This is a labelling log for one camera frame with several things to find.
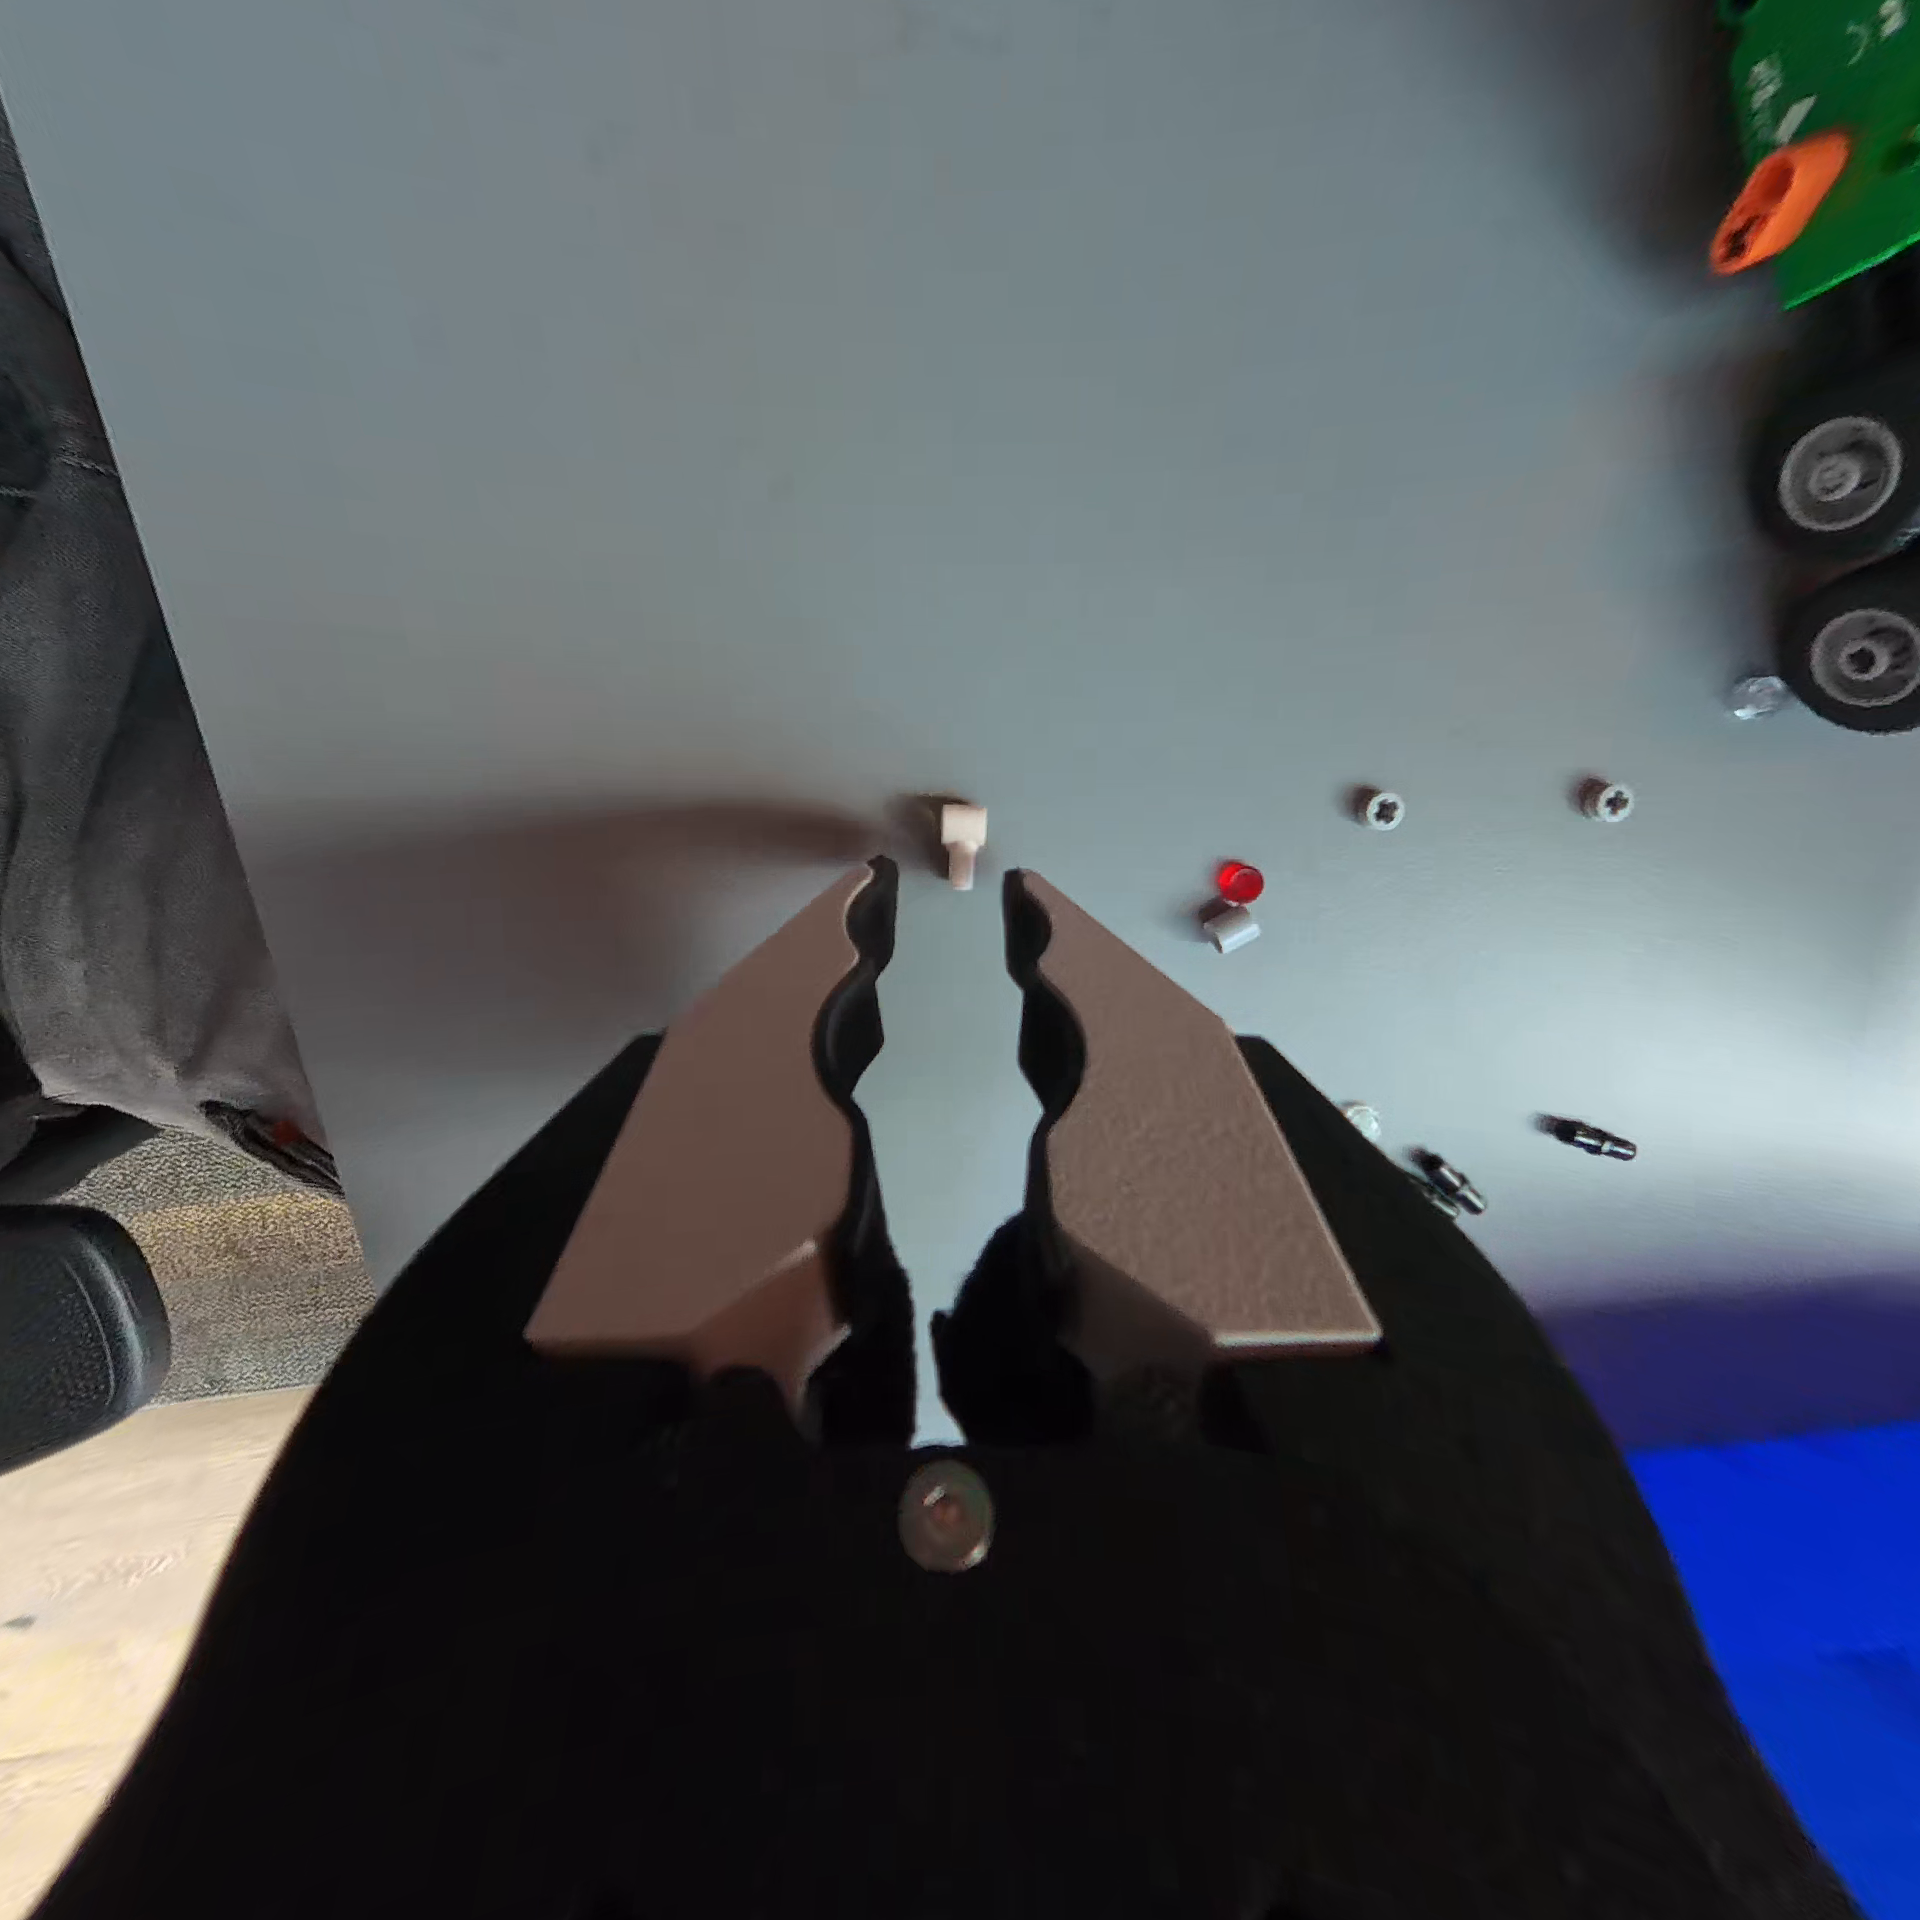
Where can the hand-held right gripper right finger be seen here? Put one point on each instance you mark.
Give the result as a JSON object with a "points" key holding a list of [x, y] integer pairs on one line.
{"points": [[1185, 1184]]}

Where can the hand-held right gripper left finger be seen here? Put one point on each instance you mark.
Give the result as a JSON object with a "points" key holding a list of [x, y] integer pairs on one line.
{"points": [[705, 1184]]}

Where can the tan lego pin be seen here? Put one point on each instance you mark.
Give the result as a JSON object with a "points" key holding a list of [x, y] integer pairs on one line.
{"points": [[961, 833]]}

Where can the light grey lego piece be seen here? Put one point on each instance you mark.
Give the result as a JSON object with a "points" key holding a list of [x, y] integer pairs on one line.
{"points": [[1233, 926]]}

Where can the black lego pin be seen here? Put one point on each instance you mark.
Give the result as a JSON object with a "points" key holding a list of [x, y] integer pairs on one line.
{"points": [[1447, 1181], [1590, 1140]]}

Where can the red round lego stud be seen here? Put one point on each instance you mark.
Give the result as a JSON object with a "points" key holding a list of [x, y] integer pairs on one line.
{"points": [[1239, 880]]}

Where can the grey lego bush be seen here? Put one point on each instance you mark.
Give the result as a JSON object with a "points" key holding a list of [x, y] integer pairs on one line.
{"points": [[1382, 808], [1608, 801]]}

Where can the white and green lego truck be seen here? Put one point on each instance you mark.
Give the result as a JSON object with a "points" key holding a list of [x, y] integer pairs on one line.
{"points": [[1845, 464]]}

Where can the black shoe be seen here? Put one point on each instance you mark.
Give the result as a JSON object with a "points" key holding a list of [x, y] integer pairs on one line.
{"points": [[68, 1336]]}

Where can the blue mat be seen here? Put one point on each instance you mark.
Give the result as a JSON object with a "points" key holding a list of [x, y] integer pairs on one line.
{"points": [[1771, 1576]]}

